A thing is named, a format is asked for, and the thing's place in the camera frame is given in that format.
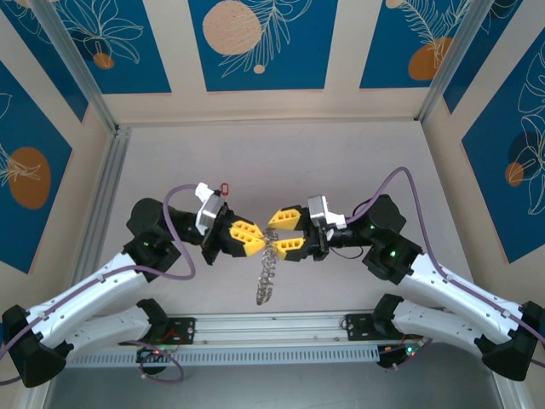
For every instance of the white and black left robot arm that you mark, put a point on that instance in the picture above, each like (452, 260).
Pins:
(85, 294)

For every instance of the aluminium frame post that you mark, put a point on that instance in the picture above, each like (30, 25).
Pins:
(451, 55)
(76, 64)

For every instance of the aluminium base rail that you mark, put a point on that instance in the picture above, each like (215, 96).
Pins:
(272, 328)

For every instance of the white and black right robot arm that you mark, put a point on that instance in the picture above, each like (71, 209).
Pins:
(460, 289)

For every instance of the blue floral wall panel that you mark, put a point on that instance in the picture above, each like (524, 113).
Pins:
(498, 191)
(47, 64)
(498, 42)
(25, 128)
(289, 64)
(387, 42)
(127, 72)

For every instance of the red key tag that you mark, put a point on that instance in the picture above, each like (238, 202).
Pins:
(224, 188)

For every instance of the aluminium table edge rail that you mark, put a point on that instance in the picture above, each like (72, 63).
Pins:
(508, 394)
(110, 179)

